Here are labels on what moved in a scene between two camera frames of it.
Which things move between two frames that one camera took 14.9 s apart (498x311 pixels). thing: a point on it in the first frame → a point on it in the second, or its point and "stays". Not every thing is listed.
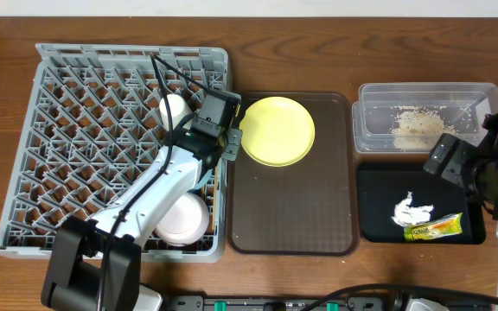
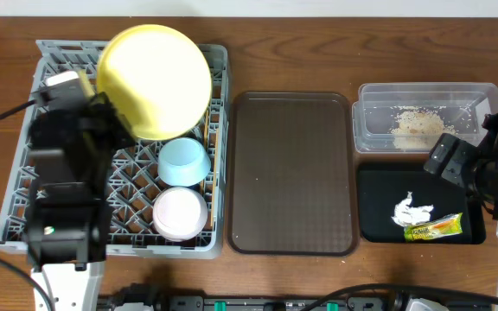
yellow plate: x=277 y=131 → x=158 y=78
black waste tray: x=382 y=186 stays
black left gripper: x=236 y=137 → x=105 y=119
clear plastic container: x=411 y=117 stays
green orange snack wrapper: x=438 y=227 stays
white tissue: x=406 y=215 stays
